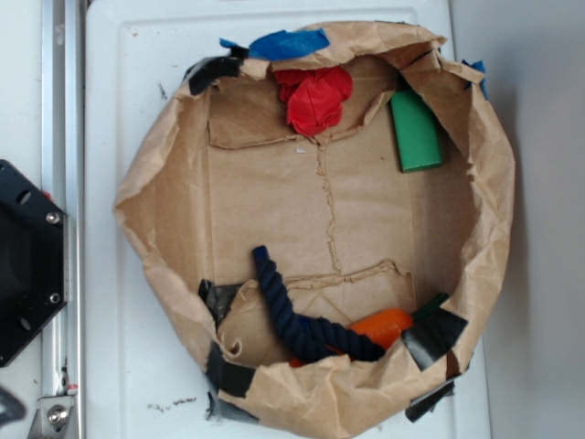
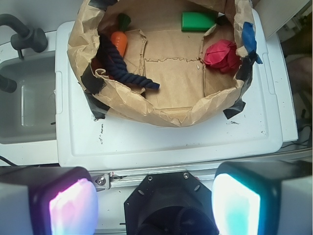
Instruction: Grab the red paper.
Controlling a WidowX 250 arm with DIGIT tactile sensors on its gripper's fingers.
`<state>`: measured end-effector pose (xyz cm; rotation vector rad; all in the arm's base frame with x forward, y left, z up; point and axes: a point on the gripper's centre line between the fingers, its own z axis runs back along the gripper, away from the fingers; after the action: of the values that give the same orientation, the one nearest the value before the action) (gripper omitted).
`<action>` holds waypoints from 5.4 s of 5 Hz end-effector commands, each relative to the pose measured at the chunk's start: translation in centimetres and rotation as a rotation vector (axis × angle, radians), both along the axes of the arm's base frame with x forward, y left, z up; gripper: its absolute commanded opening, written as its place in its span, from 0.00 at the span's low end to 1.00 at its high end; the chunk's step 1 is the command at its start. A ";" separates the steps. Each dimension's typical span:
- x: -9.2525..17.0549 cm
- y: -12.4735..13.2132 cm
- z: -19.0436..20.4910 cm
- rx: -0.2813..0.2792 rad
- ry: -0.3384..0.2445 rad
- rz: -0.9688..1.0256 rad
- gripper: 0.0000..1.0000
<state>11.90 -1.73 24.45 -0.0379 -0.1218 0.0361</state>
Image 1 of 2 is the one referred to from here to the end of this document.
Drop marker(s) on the red paper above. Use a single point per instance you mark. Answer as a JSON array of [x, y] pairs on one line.
[[314, 98]]

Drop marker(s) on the brown paper bag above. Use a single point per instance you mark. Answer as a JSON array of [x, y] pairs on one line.
[[223, 172]]

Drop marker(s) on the orange toy carrot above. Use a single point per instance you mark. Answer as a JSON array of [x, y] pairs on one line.
[[369, 338]]

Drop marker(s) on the green rectangular block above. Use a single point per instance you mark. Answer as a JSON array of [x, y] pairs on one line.
[[416, 132]]

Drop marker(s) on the blue tape piece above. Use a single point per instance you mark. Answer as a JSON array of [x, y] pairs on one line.
[[282, 45]]

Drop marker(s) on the white plastic tray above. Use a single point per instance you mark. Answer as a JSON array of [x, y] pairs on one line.
[[140, 382]]

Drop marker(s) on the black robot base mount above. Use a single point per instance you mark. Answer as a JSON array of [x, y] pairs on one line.
[[32, 261]]

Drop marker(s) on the aluminium rail frame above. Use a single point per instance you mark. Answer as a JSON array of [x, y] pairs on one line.
[[61, 408]]

